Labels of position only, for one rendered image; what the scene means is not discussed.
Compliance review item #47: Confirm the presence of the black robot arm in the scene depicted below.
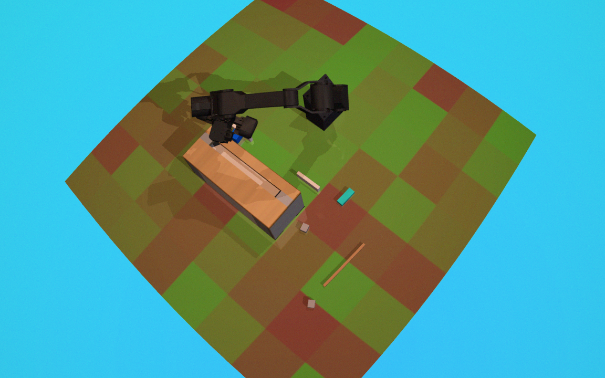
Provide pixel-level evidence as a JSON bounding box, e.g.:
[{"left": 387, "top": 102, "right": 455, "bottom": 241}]
[{"left": 191, "top": 80, "right": 349, "bottom": 144}]

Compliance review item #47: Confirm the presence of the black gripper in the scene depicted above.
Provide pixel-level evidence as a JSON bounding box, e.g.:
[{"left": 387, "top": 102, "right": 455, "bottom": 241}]
[{"left": 196, "top": 115, "right": 258, "bottom": 139}]

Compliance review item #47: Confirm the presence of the orange-brown flat bar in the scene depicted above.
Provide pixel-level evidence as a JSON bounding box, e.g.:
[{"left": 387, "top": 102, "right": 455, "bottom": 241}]
[{"left": 323, "top": 243, "right": 365, "bottom": 287}]

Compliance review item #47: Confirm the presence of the teal rectangular block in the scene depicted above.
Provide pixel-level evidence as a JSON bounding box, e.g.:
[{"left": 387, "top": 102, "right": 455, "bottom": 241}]
[{"left": 337, "top": 188, "right": 354, "bottom": 206}]

